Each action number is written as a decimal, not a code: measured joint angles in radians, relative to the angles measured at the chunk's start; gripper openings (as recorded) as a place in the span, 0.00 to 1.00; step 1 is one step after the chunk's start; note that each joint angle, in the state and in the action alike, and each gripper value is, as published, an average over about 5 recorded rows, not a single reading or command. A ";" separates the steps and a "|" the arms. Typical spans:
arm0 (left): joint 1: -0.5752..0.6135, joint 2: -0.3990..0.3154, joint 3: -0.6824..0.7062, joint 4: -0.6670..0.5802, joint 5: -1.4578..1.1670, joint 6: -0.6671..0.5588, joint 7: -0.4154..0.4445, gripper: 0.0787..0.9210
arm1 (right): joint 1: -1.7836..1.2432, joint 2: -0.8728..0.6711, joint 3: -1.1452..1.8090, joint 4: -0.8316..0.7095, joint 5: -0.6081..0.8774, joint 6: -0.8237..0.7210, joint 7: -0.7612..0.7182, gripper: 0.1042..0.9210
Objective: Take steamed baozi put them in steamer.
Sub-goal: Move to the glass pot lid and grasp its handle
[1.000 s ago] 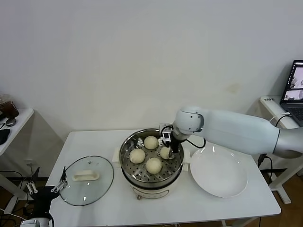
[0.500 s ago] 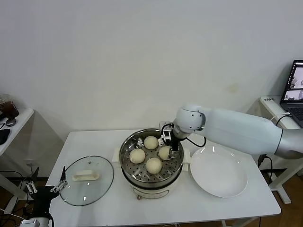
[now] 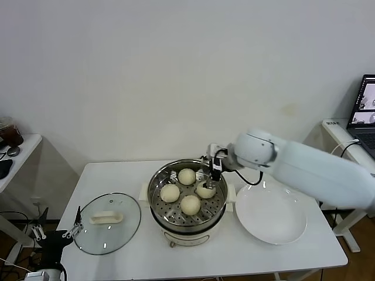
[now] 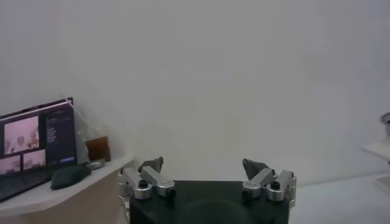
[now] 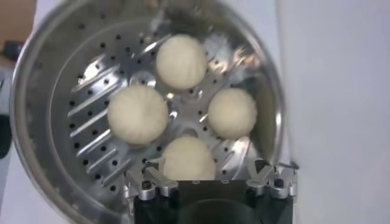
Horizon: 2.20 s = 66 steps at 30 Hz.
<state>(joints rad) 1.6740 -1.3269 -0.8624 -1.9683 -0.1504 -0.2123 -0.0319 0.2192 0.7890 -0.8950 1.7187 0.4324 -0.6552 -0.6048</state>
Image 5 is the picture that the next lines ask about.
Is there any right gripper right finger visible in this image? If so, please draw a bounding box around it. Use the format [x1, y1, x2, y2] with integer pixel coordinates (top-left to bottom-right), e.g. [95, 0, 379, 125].
[243, 156, 299, 200]

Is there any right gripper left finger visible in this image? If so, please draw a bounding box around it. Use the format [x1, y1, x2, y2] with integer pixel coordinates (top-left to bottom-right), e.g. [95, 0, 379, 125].
[123, 156, 180, 201]

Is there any steamed white baozi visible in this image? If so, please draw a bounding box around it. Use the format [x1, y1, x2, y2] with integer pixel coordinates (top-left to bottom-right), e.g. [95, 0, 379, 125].
[161, 136, 216, 181]
[155, 33, 208, 91]
[106, 84, 169, 146]
[207, 87, 258, 141]

